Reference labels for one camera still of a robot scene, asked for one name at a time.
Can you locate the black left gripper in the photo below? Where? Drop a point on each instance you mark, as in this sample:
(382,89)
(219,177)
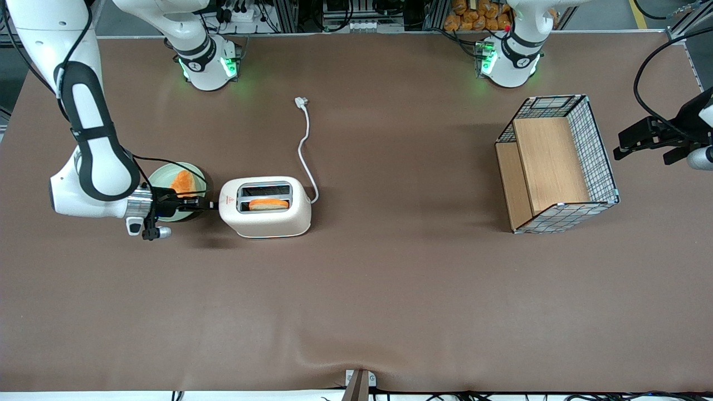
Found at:
(672,135)

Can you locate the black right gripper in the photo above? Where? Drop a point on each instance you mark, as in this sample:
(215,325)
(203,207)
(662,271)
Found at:
(162,204)

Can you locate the white two-slot toaster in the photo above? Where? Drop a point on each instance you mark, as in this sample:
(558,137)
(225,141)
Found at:
(267,220)

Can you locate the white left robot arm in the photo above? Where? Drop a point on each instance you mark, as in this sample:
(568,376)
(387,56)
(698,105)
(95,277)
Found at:
(512,64)

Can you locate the triangular orange bread slice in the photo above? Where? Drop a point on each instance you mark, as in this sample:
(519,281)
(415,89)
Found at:
(182,181)

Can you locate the light green round plate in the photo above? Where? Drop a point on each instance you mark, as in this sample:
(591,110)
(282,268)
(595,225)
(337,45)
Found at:
(161,177)

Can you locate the toast slice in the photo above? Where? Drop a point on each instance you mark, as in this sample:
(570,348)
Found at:
(268,204)

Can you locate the wooden stepped shelf insert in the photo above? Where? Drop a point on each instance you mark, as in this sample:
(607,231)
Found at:
(548,161)

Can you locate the white power strip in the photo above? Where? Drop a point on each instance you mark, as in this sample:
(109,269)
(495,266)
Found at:
(242,14)

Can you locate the bag of orange bread rolls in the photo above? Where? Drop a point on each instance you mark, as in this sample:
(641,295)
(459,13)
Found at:
(473,16)

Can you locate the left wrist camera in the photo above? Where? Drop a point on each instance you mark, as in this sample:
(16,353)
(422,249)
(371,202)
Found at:
(701,158)

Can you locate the metal table edge bracket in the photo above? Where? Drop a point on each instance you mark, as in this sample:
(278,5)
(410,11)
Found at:
(359,381)

